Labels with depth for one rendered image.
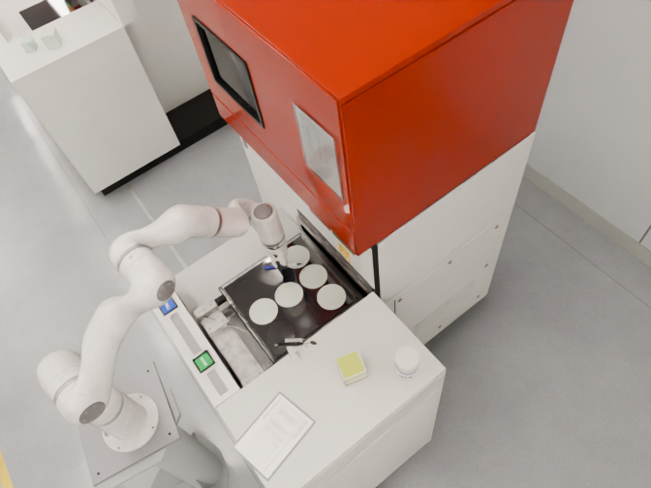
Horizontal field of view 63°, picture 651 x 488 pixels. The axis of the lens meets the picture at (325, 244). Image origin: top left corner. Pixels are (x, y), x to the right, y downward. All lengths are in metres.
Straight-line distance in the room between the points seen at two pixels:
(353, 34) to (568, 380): 2.03
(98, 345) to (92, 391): 0.12
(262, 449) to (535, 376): 1.53
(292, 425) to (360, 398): 0.22
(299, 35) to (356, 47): 0.14
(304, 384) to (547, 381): 1.43
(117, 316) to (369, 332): 0.76
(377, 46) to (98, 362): 1.05
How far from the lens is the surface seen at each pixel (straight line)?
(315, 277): 1.91
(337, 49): 1.22
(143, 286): 1.40
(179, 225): 1.42
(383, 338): 1.71
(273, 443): 1.64
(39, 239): 3.77
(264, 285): 1.92
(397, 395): 1.65
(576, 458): 2.71
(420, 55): 1.21
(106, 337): 1.52
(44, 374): 1.65
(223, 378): 1.75
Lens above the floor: 2.54
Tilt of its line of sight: 56 degrees down
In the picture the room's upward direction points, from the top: 12 degrees counter-clockwise
